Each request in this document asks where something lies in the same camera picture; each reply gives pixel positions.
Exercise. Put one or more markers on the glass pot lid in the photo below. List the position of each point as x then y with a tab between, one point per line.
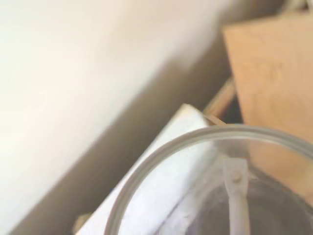
234	176

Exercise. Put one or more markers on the light wooden rack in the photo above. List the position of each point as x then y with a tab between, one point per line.
220	102

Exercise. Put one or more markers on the black cooking pot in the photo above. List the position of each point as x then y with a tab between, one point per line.
274	210

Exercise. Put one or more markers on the white electric stove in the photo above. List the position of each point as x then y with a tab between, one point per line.
181	120

